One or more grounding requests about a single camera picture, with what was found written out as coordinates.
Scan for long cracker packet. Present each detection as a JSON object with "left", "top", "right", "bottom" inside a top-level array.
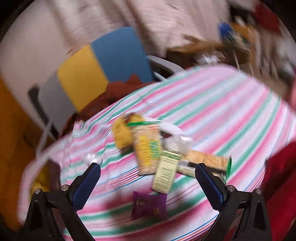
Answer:
[{"left": 177, "top": 150, "right": 232, "bottom": 184}]

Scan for green white small carton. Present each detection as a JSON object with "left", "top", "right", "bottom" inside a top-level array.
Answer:
[{"left": 152, "top": 151, "right": 182, "bottom": 194}]

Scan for purple snack packet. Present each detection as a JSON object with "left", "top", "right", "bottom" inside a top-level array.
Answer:
[{"left": 131, "top": 191, "right": 167, "bottom": 220}]

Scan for clear plastic bag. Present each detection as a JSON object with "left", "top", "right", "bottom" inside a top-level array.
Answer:
[{"left": 162, "top": 135, "right": 193, "bottom": 155}]

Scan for yellow knit sock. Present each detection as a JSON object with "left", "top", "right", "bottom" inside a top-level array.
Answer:
[{"left": 112, "top": 113, "right": 144, "bottom": 149}]

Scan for Weidan cracker packet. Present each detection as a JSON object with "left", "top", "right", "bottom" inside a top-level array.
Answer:
[{"left": 127, "top": 121, "right": 162, "bottom": 175}]

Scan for gold metal tin box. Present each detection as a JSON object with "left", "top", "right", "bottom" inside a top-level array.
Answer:
[{"left": 31, "top": 160, "right": 61, "bottom": 193}]

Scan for operator red clothing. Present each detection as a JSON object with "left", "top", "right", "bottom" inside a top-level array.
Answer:
[{"left": 222, "top": 141, "right": 296, "bottom": 241}]

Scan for striped pink green bedsheet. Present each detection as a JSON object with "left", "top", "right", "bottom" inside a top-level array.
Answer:
[{"left": 18, "top": 65, "right": 295, "bottom": 240}]

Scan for rust brown cloth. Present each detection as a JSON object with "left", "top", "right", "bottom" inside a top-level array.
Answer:
[{"left": 59, "top": 74, "right": 156, "bottom": 138}]

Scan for wooden desk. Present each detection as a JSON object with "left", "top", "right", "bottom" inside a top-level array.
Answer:
[{"left": 166, "top": 35, "right": 225, "bottom": 69}]

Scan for grey yellow blue chair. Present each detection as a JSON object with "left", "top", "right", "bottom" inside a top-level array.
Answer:
[{"left": 28, "top": 27, "right": 183, "bottom": 139}]

